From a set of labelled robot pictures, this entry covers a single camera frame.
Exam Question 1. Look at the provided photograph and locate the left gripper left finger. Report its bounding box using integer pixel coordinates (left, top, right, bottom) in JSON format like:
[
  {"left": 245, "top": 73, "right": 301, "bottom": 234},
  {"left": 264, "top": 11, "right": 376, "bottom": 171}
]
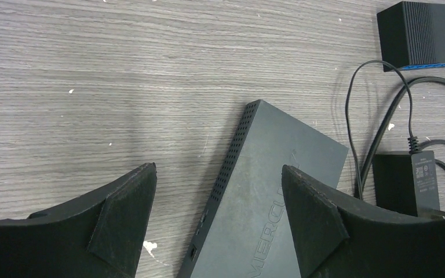
[{"left": 0, "top": 163, "right": 157, "bottom": 277}]

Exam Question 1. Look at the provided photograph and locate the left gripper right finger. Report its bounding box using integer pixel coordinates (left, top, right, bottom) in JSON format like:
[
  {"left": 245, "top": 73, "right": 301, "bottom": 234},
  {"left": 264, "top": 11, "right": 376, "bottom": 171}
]
[{"left": 282, "top": 165, "right": 445, "bottom": 277}]

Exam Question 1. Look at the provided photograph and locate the black power adapter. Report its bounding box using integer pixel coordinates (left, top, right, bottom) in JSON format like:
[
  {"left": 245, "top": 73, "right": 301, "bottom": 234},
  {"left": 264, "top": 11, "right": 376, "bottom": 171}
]
[{"left": 372, "top": 151, "right": 445, "bottom": 220}]

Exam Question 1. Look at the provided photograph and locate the black power adapter cable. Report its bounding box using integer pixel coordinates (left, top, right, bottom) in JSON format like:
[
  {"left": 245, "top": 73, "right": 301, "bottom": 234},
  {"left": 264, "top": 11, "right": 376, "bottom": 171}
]
[{"left": 344, "top": 60, "right": 445, "bottom": 214}]

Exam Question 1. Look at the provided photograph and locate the black network switch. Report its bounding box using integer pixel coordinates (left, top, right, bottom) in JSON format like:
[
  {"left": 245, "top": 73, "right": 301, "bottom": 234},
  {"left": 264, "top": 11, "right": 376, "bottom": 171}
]
[{"left": 377, "top": 1, "right": 445, "bottom": 70}]

